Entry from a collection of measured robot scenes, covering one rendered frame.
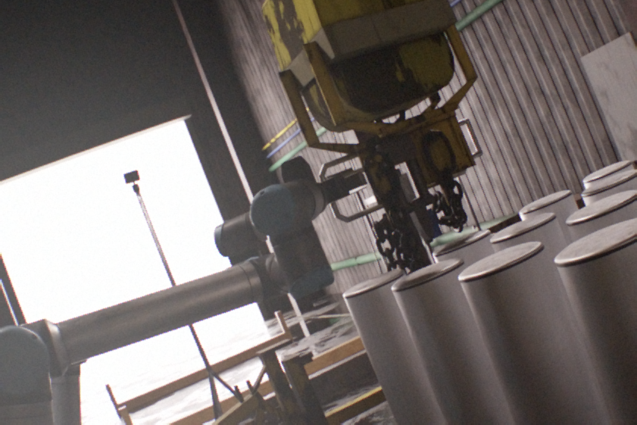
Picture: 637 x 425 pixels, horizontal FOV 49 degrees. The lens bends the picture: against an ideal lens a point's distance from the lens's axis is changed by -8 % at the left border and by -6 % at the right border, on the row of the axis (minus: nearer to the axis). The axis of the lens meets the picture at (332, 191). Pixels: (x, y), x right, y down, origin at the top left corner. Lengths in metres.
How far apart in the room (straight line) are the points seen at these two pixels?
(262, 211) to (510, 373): 0.54
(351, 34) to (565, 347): 0.91
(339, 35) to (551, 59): 6.88
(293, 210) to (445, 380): 0.49
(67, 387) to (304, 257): 0.90
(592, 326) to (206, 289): 0.75
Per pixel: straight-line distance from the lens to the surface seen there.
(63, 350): 1.41
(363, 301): 1.79
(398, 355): 1.81
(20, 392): 1.25
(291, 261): 1.39
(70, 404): 2.05
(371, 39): 1.81
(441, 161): 2.05
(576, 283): 1.07
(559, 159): 8.96
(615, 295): 1.05
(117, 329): 1.43
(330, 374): 7.26
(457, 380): 1.56
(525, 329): 1.29
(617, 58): 7.58
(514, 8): 8.82
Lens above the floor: 1.50
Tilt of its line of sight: 2 degrees up
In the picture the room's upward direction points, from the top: 22 degrees counter-clockwise
